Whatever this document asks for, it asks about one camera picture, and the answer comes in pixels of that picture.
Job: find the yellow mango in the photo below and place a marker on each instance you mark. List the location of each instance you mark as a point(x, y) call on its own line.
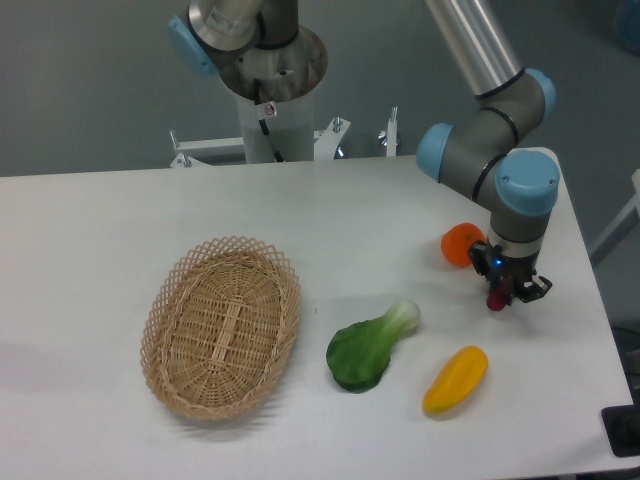
point(456, 381)

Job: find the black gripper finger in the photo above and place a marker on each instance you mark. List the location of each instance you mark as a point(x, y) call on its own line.
point(480, 256)
point(532, 289)

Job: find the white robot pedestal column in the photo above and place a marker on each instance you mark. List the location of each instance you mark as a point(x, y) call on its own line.
point(277, 131)

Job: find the white metal mounting frame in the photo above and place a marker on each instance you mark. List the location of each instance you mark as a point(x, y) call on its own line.
point(327, 144)

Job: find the oval wicker basket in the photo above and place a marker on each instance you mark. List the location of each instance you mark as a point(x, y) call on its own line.
point(221, 329)

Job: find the orange tangerine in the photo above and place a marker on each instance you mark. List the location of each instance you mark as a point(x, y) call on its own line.
point(456, 242)

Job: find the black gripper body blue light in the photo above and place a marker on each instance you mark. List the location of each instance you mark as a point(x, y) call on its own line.
point(512, 268)

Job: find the green bok choy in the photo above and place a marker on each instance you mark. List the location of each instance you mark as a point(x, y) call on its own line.
point(358, 355)

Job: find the purple sweet potato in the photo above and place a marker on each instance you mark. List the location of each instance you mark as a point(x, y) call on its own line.
point(499, 296)

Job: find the black box at table edge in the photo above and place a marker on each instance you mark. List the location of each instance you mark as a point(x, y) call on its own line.
point(622, 428)

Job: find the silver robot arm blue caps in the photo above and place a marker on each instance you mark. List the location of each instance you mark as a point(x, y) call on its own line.
point(272, 65)

